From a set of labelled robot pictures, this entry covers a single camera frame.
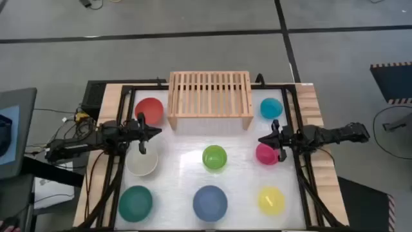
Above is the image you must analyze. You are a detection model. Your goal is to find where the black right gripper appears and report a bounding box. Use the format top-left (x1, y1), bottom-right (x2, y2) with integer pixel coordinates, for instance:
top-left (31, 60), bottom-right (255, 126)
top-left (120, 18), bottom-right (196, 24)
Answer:
top-left (257, 119), bottom-right (302, 162)

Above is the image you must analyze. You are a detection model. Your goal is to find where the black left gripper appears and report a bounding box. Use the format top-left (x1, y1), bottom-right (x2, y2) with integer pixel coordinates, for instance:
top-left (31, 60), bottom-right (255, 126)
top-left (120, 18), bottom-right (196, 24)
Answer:
top-left (128, 112), bottom-right (163, 155)

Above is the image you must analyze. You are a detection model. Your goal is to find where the pink plastic bowl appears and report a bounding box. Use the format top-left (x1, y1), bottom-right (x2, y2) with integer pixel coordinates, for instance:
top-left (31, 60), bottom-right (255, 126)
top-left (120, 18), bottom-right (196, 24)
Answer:
top-left (256, 142), bottom-right (281, 166)

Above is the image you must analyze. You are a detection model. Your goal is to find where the cyan plastic bowl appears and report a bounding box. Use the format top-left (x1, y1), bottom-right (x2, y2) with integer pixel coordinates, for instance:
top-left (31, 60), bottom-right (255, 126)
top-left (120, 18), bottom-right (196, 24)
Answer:
top-left (259, 97), bottom-right (284, 120)

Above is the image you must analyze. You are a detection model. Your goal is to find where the white plastic bowl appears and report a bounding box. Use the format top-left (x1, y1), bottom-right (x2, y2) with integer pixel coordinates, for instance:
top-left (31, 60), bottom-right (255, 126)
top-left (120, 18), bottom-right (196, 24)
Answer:
top-left (126, 141), bottom-right (159, 177)

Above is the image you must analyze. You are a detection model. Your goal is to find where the lime green plastic bowl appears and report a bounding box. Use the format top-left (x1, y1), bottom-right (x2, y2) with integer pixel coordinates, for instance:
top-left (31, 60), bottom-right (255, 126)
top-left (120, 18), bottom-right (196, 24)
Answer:
top-left (201, 144), bottom-right (228, 171)

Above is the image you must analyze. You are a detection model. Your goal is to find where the yellow translucent plastic bowl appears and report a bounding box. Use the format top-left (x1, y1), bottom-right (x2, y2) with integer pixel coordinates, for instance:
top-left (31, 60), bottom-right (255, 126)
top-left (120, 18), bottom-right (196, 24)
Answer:
top-left (257, 186), bottom-right (286, 217)

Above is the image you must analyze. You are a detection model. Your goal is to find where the blue plastic bowl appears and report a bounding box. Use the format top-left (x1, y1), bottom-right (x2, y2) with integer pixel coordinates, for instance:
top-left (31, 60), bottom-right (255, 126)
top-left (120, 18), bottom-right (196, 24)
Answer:
top-left (192, 185), bottom-right (229, 223)

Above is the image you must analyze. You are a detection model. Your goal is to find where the slatted wooden shelf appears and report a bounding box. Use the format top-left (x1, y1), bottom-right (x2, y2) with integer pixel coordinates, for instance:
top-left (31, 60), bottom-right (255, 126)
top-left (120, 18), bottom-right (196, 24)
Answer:
top-left (167, 71), bottom-right (255, 131)

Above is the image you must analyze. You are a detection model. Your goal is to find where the red plastic bowl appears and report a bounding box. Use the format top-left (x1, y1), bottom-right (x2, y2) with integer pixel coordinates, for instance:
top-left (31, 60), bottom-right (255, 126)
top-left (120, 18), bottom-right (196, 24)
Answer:
top-left (134, 97), bottom-right (165, 126)

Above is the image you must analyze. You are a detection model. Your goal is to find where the dark green plastic bowl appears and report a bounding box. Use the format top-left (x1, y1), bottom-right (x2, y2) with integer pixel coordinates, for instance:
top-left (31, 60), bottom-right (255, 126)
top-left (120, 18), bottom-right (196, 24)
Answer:
top-left (118, 185), bottom-right (154, 223)

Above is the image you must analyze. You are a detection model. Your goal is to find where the black striped-edge mat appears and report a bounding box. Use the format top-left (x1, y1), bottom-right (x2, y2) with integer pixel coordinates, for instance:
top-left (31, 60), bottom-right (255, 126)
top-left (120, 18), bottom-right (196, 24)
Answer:
top-left (337, 176), bottom-right (395, 232)

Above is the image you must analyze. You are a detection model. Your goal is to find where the white paper sheet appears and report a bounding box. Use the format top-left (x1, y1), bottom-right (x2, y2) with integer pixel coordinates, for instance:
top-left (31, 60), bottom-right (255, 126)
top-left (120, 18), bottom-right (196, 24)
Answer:
top-left (33, 175), bottom-right (77, 210)

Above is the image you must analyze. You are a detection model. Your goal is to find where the grey side table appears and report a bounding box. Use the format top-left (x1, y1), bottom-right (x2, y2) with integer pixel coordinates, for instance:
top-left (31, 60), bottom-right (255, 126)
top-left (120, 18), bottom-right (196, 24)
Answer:
top-left (0, 87), bottom-right (38, 180)

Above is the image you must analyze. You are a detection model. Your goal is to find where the blue pad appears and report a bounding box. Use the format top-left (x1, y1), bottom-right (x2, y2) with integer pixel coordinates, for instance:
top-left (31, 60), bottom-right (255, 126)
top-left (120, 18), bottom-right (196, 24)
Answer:
top-left (0, 104), bottom-right (21, 166)

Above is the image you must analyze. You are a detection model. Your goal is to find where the dark blue striped-edge mat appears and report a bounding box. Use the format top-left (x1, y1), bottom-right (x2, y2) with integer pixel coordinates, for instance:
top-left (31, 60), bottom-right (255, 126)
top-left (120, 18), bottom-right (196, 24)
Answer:
top-left (370, 61), bottom-right (412, 104)

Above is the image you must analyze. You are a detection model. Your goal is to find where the black power adapter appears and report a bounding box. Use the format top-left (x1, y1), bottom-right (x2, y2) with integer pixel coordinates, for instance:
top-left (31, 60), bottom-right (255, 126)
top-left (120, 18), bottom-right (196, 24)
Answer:
top-left (79, 0), bottom-right (104, 10)

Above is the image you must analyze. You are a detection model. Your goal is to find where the dark blue bundle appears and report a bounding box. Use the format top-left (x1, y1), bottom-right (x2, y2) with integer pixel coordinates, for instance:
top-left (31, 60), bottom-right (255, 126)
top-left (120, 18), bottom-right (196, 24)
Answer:
top-left (0, 114), bottom-right (13, 158)

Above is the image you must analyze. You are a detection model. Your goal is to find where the person's hand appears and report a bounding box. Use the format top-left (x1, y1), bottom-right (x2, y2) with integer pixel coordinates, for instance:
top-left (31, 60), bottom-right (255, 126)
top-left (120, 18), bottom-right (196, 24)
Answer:
top-left (0, 220), bottom-right (21, 232)

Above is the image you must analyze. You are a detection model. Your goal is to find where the black metal table frame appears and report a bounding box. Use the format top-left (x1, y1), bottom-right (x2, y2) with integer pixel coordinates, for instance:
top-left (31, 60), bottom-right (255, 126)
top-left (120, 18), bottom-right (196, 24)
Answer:
top-left (77, 84), bottom-right (348, 231)

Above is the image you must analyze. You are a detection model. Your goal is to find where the black cable bundle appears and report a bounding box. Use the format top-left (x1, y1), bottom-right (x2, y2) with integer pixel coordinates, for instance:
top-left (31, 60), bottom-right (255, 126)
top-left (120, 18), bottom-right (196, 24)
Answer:
top-left (32, 108), bottom-right (99, 153)

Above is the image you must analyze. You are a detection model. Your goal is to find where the brown cable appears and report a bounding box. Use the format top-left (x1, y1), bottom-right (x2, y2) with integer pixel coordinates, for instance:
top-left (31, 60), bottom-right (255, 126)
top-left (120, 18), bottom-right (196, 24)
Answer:
top-left (83, 151), bottom-right (106, 224)

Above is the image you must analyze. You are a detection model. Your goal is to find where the black floor cable loop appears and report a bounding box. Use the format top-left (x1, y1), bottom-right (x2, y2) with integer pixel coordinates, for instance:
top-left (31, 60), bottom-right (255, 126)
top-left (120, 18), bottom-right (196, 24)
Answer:
top-left (372, 105), bottom-right (412, 160)

